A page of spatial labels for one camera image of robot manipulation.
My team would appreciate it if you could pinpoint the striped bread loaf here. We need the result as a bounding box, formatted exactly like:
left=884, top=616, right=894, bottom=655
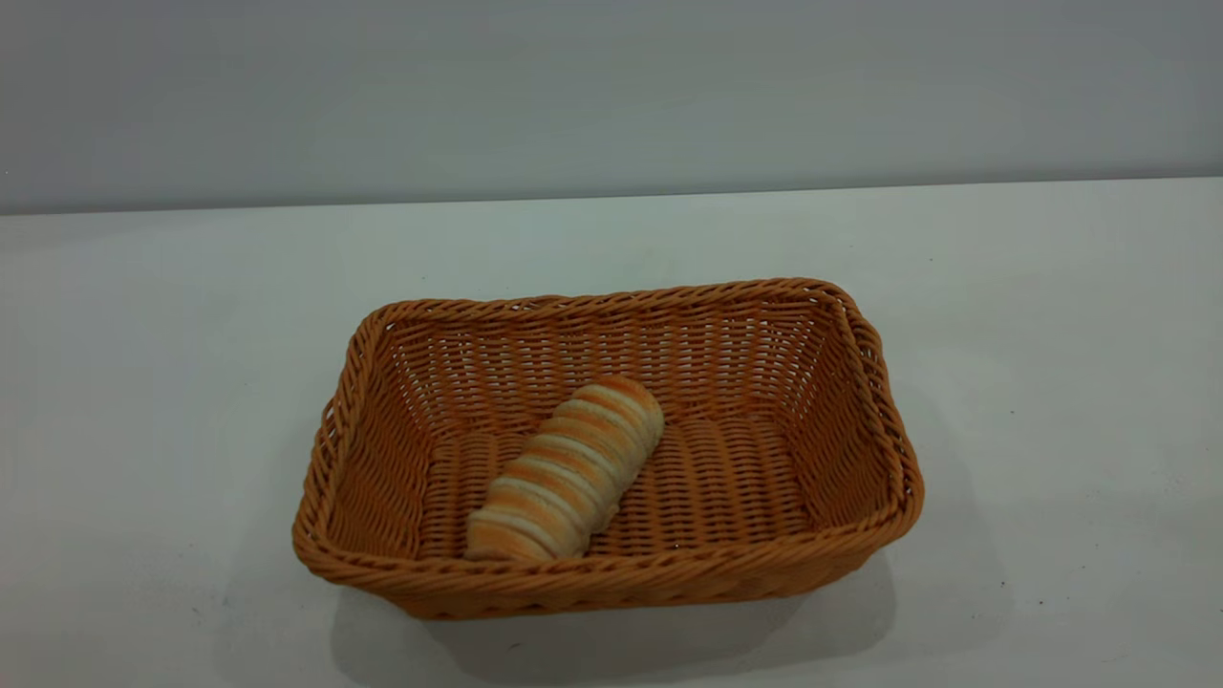
left=463, top=374, right=667, bottom=563

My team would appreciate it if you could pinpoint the orange woven wicker basket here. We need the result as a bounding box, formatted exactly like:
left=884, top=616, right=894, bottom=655
left=291, top=276, right=926, bottom=622

